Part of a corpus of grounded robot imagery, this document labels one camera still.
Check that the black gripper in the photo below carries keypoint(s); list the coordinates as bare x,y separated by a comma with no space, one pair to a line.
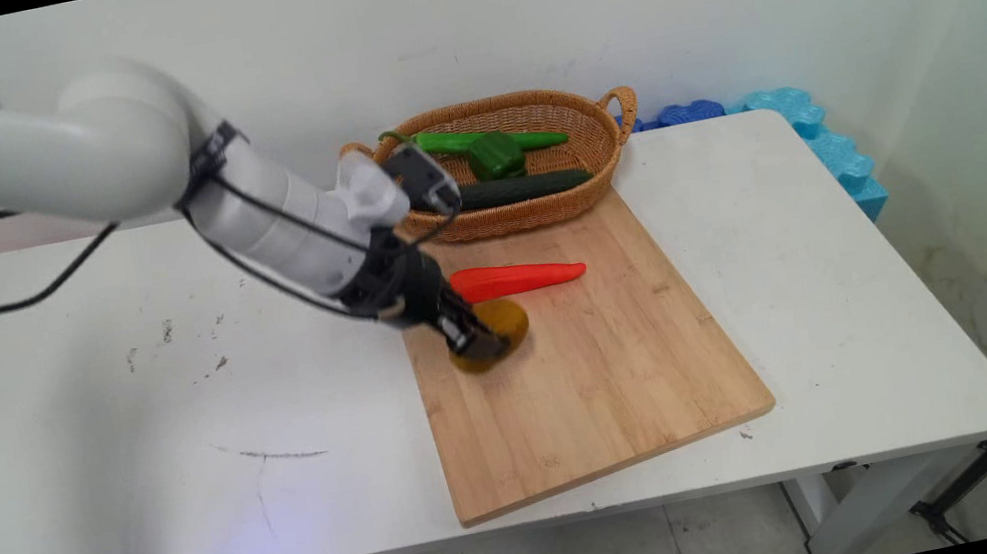
397,279

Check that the brown toy potato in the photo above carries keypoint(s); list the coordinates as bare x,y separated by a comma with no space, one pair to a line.
513,319

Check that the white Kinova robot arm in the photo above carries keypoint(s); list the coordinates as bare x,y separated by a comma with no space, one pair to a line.
75,148

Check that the orange toy carrot green leaves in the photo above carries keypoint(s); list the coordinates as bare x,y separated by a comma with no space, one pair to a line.
514,278

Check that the wooden cutting board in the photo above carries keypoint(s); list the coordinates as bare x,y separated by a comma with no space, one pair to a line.
593,381

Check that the dark green toy cucumber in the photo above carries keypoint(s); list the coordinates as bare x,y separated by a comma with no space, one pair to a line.
528,186

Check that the green toy chili pepper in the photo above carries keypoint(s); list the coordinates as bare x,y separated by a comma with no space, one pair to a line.
470,141

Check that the light blue foam mat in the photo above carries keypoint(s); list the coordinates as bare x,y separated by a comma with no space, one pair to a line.
821,148

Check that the wide white table leg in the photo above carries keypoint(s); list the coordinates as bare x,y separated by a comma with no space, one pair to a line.
849,509

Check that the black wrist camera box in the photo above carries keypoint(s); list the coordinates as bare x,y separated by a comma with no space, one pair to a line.
424,180

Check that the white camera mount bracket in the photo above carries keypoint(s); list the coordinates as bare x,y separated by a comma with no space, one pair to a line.
372,195

